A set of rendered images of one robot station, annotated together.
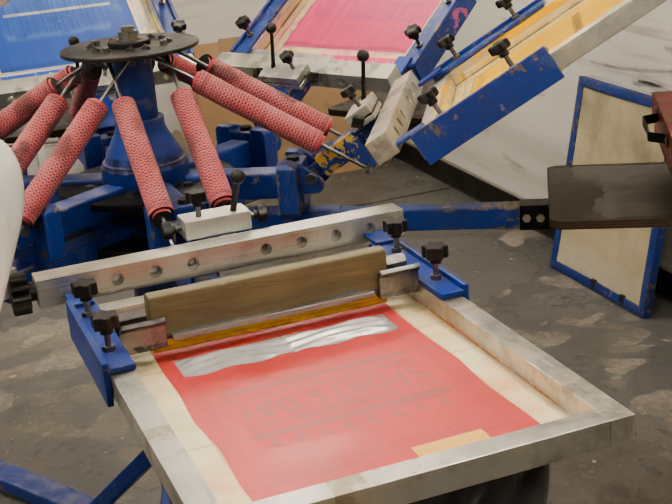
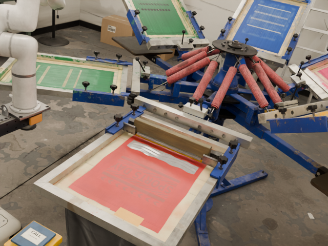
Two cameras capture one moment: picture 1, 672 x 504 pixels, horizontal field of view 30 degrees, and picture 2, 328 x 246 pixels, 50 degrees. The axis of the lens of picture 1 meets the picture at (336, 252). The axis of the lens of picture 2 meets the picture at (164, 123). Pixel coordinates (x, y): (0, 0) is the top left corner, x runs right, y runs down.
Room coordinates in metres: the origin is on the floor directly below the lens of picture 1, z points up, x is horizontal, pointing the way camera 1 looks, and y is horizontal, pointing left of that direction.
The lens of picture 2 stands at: (0.79, -0.83, 1.90)
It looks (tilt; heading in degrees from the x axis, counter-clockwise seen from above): 29 degrees down; 42
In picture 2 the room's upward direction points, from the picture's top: 10 degrees clockwise
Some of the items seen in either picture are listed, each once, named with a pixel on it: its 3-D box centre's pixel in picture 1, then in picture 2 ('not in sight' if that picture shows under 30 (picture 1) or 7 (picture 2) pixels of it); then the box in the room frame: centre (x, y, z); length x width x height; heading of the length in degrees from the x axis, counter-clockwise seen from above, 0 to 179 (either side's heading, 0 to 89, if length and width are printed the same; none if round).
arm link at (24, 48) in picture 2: not in sight; (20, 54); (1.35, 0.50, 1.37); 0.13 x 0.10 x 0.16; 139
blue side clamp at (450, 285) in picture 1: (416, 278); (224, 164); (2.03, -0.14, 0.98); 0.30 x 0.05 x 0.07; 20
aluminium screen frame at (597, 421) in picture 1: (317, 365); (149, 167); (1.71, 0.04, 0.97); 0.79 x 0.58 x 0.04; 20
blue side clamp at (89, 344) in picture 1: (100, 347); (125, 124); (1.84, 0.39, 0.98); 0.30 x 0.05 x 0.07; 20
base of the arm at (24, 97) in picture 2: not in sight; (22, 89); (1.36, 0.51, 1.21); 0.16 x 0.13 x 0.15; 104
